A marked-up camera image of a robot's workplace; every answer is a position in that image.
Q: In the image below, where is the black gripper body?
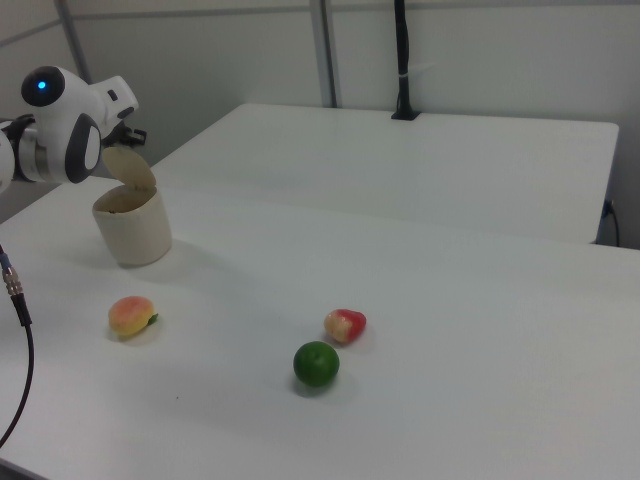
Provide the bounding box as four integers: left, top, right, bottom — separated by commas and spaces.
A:
101, 110, 149, 150

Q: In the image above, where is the cream round bin lid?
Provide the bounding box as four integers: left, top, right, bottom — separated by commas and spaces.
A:
101, 145, 157, 193

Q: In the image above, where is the cream garbage bin container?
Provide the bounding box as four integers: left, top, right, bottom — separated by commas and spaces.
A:
91, 184, 174, 267

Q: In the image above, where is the toy peach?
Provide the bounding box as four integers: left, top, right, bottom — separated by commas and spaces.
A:
107, 295, 160, 341

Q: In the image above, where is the bitten red toy apple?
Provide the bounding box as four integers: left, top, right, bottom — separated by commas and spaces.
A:
323, 307, 368, 346

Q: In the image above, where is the green toy lime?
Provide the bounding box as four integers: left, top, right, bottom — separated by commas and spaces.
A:
292, 340, 341, 388

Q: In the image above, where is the wide aluminium frame post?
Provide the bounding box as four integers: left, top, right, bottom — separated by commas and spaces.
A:
308, 0, 344, 109

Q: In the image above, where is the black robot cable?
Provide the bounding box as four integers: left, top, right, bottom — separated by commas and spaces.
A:
0, 243, 36, 447

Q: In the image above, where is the black camera pole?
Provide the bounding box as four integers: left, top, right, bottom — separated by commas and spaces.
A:
392, 0, 415, 115

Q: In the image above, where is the blue wall cable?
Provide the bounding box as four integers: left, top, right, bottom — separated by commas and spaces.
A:
602, 198, 622, 247

